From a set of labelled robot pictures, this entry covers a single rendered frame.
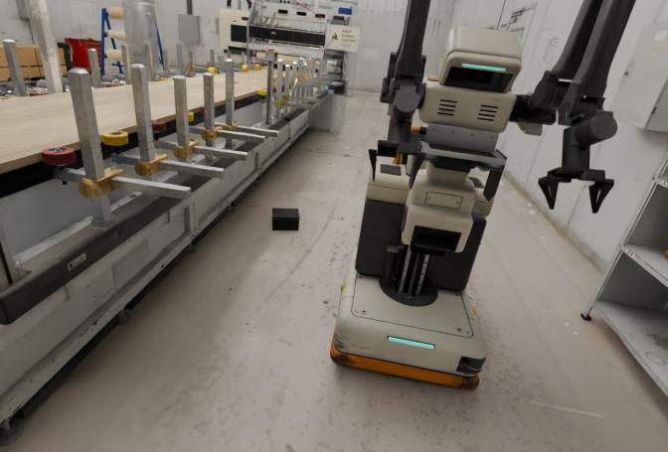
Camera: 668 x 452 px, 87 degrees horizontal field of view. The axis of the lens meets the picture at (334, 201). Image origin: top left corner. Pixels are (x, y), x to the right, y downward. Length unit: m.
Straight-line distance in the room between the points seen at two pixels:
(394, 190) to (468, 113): 0.49
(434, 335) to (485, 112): 0.88
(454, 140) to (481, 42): 0.29
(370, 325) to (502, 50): 1.08
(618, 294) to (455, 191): 1.54
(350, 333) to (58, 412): 1.08
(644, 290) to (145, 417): 2.53
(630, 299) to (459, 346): 1.34
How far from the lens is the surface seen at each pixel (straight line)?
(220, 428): 1.55
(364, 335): 1.52
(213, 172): 1.37
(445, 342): 1.57
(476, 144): 1.22
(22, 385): 1.65
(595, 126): 0.97
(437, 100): 1.19
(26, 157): 1.36
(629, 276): 2.57
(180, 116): 1.61
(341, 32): 5.70
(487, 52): 1.15
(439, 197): 1.28
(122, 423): 1.64
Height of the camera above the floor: 1.28
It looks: 23 degrees down
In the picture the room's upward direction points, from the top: 7 degrees clockwise
